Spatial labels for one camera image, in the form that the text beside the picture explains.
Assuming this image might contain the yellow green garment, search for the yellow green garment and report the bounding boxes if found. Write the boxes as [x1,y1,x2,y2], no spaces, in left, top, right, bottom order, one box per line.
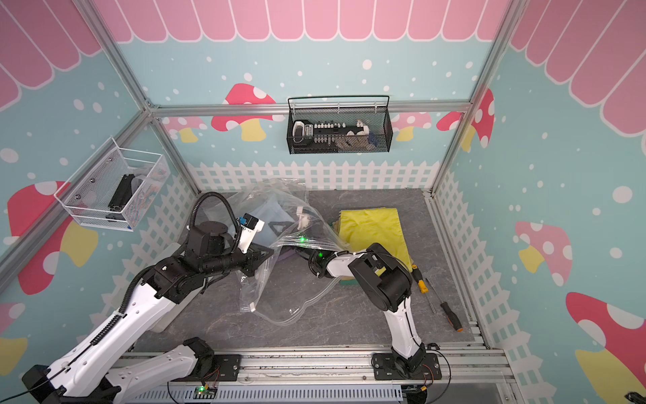
[338,208,412,272]

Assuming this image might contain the white wire mesh basket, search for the white wire mesh basket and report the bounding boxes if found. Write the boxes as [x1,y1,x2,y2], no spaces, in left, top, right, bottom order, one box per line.
[54,138,171,232]

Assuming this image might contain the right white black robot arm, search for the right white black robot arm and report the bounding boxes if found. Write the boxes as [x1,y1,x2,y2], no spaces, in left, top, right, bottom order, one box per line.
[268,220,439,379]

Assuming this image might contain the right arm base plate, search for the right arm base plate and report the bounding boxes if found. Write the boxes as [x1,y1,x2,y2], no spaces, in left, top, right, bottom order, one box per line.
[371,353,442,382]

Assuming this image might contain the clear plastic vacuum bag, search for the clear plastic vacuum bag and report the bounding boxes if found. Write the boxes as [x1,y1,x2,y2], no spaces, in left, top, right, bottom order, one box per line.
[228,178,346,326]

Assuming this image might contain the green trousers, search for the green trousers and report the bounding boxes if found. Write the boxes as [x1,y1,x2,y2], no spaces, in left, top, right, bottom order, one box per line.
[340,277,358,286]

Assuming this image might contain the white black items in basket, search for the white black items in basket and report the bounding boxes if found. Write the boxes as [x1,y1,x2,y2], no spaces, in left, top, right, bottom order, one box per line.
[287,120,380,153]

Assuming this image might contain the black wire mesh basket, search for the black wire mesh basket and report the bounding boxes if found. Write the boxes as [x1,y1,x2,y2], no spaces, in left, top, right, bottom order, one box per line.
[286,95,393,155]

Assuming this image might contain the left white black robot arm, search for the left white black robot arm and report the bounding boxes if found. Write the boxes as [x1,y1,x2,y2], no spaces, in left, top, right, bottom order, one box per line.
[22,191,274,403]

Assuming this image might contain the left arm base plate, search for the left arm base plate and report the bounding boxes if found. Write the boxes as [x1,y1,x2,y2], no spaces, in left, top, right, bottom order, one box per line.
[175,355,242,383]

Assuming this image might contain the translucent plastic storage box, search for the translucent plastic storage box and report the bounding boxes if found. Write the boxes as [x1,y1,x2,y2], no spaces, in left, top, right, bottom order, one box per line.
[145,241,203,333]

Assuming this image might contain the light blue folded garment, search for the light blue folded garment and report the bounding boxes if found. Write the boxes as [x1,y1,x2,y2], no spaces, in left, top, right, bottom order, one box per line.
[253,196,294,236]

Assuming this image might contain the black handled screwdriver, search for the black handled screwdriver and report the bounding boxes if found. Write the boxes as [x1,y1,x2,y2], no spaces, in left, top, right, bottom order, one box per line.
[426,279,464,333]

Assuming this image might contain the yellow black screwdriver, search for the yellow black screwdriver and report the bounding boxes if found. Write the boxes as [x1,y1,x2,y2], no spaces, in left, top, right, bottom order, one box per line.
[411,264,437,314]

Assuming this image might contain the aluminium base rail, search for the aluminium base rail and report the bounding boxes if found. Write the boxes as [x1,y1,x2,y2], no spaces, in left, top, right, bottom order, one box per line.
[114,346,523,403]

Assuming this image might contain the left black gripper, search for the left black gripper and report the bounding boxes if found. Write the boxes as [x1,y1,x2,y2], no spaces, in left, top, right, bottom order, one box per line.
[203,239,274,278]

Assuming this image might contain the small green circuit board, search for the small green circuit board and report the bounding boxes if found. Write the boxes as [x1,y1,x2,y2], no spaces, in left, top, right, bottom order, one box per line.
[193,385,218,400]

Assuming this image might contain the black part in white basket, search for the black part in white basket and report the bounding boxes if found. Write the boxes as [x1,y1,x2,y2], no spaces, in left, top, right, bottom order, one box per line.
[108,174,136,212]

